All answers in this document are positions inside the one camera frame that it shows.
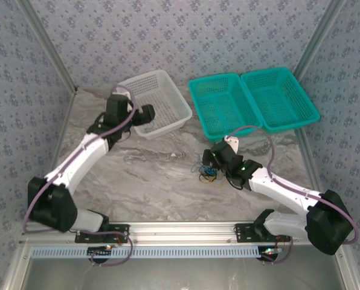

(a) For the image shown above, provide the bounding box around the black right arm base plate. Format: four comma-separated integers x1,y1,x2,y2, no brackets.
234,222,291,245

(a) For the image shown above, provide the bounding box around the grey metal sheet panel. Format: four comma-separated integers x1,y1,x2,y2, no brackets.
1,244,359,290

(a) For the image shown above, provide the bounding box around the aluminium corner post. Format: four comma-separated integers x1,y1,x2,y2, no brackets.
16,0,79,93
292,0,349,80

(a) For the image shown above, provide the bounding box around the white plastic mesh basket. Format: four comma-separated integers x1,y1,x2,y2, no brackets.
116,69,193,140

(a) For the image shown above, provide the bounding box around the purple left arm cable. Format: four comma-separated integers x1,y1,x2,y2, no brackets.
22,85,138,268

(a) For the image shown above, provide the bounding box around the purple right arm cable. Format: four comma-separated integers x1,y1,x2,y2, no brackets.
227,125,359,266

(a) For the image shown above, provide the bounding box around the white slotted cable duct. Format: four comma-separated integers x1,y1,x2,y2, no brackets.
31,245,279,259

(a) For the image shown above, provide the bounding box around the aluminium side rail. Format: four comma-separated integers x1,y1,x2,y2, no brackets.
48,87,80,179
297,129,324,194

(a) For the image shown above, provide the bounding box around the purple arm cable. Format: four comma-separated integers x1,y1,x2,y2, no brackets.
22,85,138,268
227,125,359,266

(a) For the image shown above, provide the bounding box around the aluminium mounting rail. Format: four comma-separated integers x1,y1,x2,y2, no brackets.
19,222,313,245

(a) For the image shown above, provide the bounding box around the teal plastic mesh basket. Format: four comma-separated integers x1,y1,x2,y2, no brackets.
188,72,264,144
240,66,321,134

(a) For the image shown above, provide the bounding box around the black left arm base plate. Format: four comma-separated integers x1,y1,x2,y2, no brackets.
74,223,130,244

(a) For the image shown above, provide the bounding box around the small circuit board with LED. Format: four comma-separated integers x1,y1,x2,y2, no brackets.
88,246,113,260
258,246,282,263

